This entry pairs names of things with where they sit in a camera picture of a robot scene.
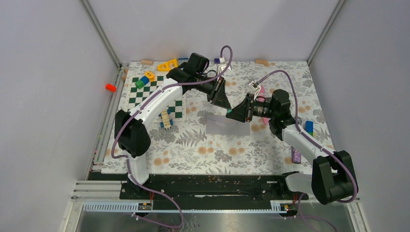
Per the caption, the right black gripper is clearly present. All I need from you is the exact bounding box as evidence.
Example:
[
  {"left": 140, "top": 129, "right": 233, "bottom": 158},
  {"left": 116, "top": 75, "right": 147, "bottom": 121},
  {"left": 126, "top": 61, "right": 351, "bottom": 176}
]
[{"left": 226, "top": 93, "right": 277, "bottom": 123}]

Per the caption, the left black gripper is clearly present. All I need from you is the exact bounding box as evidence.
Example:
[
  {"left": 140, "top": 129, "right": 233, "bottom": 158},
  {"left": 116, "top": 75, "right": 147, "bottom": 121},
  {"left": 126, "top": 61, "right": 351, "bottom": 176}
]
[{"left": 195, "top": 73, "right": 232, "bottom": 110}]

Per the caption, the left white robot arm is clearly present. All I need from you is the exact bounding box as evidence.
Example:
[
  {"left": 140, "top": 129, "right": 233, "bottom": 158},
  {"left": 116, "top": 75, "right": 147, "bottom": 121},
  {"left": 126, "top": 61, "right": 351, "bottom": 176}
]
[{"left": 113, "top": 53, "right": 232, "bottom": 199}]

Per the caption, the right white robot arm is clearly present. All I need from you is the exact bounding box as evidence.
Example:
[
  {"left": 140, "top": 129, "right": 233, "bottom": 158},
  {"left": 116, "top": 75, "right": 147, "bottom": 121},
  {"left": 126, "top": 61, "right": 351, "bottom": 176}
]
[{"left": 226, "top": 89, "right": 358, "bottom": 205}]

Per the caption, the pink marker pen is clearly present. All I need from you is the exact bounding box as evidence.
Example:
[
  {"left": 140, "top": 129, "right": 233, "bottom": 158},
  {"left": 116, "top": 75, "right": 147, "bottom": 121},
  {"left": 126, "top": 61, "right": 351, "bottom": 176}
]
[{"left": 256, "top": 85, "right": 269, "bottom": 125}]

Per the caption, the right wooden cylinder peg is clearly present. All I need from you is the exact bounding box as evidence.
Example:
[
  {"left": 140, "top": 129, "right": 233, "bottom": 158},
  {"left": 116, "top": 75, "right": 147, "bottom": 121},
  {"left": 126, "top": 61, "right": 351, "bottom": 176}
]
[{"left": 254, "top": 59, "right": 270, "bottom": 67}]

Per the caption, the wooden cylinder peg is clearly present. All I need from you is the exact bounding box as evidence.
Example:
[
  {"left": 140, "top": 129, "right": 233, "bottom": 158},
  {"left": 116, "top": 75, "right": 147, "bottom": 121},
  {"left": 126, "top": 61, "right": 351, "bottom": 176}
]
[
  {"left": 140, "top": 59, "right": 154, "bottom": 66},
  {"left": 254, "top": 59, "right": 270, "bottom": 67}
]

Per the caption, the yellow triangle toy block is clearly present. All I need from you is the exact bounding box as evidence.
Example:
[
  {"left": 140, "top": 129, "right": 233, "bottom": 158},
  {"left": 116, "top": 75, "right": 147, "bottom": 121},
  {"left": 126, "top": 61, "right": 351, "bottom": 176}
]
[{"left": 157, "top": 58, "right": 178, "bottom": 72}]

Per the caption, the wooden toy car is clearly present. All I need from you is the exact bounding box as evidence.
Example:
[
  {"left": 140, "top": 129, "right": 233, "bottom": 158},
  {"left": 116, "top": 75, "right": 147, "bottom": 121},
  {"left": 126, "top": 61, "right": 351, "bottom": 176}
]
[{"left": 159, "top": 109, "right": 173, "bottom": 130}]

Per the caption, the floral patterned table mat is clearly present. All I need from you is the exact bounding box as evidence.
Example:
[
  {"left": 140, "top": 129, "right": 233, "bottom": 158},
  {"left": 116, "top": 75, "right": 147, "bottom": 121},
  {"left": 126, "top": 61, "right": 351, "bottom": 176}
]
[{"left": 102, "top": 60, "right": 337, "bottom": 175}]

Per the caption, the colourful lego brick stack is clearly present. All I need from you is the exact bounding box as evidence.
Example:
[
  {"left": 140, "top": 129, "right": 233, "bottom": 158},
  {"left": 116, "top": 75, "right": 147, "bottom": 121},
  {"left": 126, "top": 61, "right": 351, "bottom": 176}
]
[{"left": 304, "top": 120, "right": 315, "bottom": 137}]

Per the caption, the purple glitter microphone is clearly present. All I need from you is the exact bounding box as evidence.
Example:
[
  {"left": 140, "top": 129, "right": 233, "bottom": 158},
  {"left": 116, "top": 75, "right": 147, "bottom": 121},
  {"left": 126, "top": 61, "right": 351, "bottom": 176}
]
[{"left": 291, "top": 147, "right": 302, "bottom": 164}]

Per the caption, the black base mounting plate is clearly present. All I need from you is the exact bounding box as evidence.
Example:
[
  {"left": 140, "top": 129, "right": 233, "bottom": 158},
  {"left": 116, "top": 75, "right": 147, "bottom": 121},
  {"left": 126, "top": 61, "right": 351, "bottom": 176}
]
[{"left": 119, "top": 174, "right": 301, "bottom": 210}]

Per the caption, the blue cube block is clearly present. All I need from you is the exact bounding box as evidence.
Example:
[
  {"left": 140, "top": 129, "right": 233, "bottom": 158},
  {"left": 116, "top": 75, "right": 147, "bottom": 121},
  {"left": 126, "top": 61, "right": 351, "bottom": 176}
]
[{"left": 140, "top": 76, "right": 150, "bottom": 85}]

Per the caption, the green cube block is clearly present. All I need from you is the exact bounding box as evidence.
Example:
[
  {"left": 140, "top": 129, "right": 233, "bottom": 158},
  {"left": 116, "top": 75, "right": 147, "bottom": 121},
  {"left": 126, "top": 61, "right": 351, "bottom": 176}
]
[{"left": 135, "top": 80, "right": 146, "bottom": 89}]

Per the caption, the green white chessboard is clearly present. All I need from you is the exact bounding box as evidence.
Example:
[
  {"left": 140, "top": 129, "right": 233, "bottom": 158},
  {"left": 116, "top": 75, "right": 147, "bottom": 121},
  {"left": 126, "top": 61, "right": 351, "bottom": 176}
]
[{"left": 118, "top": 76, "right": 186, "bottom": 124}]

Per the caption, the left wooden cylinder peg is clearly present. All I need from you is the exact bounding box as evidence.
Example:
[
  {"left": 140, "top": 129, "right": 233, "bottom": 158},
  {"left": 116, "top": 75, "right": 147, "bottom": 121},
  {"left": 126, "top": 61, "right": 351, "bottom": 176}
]
[{"left": 140, "top": 59, "right": 154, "bottom": 66}]

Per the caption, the red cylinder block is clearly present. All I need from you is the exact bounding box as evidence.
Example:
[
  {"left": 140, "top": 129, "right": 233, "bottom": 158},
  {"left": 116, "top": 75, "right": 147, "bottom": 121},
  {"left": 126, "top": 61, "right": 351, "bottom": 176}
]
[{"left": 105, "top": 84, "right": 117, "bottom": 92}]

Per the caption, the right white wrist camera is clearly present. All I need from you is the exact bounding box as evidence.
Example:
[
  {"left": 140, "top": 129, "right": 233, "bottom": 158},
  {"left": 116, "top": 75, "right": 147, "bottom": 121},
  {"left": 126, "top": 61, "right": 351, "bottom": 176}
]
[{"left": 248, "top": 80, "right": 262, "bottom": 98}]

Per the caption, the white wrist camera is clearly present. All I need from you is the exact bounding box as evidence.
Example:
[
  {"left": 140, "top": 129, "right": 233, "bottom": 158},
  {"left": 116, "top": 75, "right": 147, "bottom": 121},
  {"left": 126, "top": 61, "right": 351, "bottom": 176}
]
[
  {"left": 216, "top": 57, "right": 231, "bottom": 76},
  {"left": 248, "top": 80, "right": 262, "bottom": 98}
]

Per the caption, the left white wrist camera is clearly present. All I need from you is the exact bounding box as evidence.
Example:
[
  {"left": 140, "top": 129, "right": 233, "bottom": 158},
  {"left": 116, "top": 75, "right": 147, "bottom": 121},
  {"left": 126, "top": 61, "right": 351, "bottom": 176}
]
[{"left": 216, "top": 57, "right": 231, "bottom": 76}]

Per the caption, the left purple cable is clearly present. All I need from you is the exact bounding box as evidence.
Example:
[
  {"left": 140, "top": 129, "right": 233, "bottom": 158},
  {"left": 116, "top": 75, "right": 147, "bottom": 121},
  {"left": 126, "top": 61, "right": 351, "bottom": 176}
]
[{"left": 111, "top": 45, "right": 233, "bottom": 229}]

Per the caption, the purple cable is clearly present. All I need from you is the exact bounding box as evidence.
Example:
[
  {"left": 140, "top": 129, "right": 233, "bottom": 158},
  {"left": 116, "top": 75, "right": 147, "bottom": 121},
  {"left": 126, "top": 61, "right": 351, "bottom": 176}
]
[
  {"left": 111, "top": 45, "right": 233, "bottom": 229},
  {"left": 256, "top": 70, "right": 359, "bottom": 232}
]

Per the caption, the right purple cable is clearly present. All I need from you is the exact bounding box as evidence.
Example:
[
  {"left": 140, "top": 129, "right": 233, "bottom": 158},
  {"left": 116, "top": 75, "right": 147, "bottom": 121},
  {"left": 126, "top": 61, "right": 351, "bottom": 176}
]
[{"left": 256, "top": 70, "right": 359, "bottom": 232}]

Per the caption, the orange ring toy block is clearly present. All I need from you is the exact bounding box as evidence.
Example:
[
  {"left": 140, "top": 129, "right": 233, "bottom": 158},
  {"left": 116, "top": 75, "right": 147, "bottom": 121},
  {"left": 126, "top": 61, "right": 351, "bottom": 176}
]
[{"left": 144, "top": 71, "right": 156, "bottom": 82}]

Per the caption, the white slotted cable duct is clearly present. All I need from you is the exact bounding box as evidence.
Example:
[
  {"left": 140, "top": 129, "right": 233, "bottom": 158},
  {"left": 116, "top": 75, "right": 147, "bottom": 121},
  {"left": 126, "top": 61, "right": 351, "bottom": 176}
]
[{"left": 82, "top": 201, "right": 289, "bottom": 214}]

